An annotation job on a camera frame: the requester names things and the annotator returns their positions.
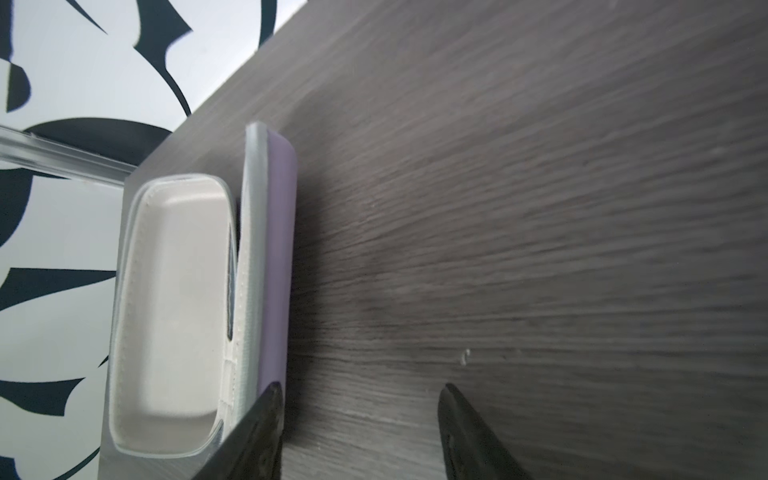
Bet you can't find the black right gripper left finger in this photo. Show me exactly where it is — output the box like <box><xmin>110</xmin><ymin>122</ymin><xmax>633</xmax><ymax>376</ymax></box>
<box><xmin>192</xmin><ymin>382</ymin><xmax>284</xmax><ymax>480</ymax></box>

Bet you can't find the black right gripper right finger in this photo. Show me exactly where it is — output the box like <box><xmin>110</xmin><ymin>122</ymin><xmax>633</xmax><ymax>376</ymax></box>
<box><xmin>437</xmin><ymin>383</ymin><xmax>531</xmax><ymax>480</ymax></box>

